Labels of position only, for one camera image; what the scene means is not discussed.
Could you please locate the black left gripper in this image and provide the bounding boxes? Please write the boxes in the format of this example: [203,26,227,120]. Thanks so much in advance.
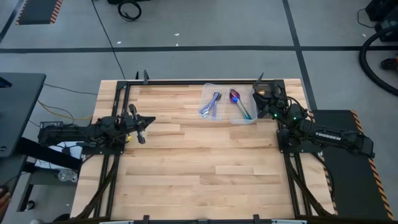
[119,104,157,145]

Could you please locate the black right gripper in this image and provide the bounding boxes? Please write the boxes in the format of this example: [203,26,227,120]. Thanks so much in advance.
[252,72,289,118]

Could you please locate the iridescent rainbow spoon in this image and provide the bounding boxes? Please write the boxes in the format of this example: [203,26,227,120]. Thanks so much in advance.
[229,89,251,121]
[233,91,253,121]

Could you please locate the clear plastic bin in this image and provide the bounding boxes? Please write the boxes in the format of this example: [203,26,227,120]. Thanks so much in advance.
[198,82,230,121]
[228,85,259,126]

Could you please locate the white paper sheets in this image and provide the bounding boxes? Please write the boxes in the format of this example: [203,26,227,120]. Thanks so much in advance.
[33,141,84,171]

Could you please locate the clear plastic cup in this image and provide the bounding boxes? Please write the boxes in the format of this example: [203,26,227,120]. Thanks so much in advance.
[57,169,78,184]

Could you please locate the black desk top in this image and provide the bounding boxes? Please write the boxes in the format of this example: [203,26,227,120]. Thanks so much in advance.
[0,72,47,159]

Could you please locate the hazard-striped black floor mat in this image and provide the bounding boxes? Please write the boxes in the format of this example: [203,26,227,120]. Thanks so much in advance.
[15,0,64,26]
[310,108,396,221]

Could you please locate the person's shoe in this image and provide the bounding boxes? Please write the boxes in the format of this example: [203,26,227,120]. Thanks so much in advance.
[381,57,398,71]

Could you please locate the black floor equipment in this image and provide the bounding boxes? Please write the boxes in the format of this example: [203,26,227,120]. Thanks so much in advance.
[365,0,398,43]

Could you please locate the person's hand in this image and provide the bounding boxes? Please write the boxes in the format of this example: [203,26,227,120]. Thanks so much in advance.
[0,186,12,218]

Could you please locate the black aluminium table frame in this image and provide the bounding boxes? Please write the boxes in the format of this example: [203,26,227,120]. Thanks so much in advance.
[71,79,336,224]

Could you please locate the yellow cable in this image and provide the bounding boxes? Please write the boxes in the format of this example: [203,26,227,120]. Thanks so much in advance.
[37,99,94,121]

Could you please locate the long black floor cable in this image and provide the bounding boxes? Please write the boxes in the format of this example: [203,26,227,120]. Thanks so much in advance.
[91,0,126,80]

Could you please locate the thick black hose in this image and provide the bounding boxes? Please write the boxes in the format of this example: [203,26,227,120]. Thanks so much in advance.
[359,26,398,97]

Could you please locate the coiled black cable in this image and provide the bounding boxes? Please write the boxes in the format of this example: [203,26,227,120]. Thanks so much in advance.
[117,0,143,22]

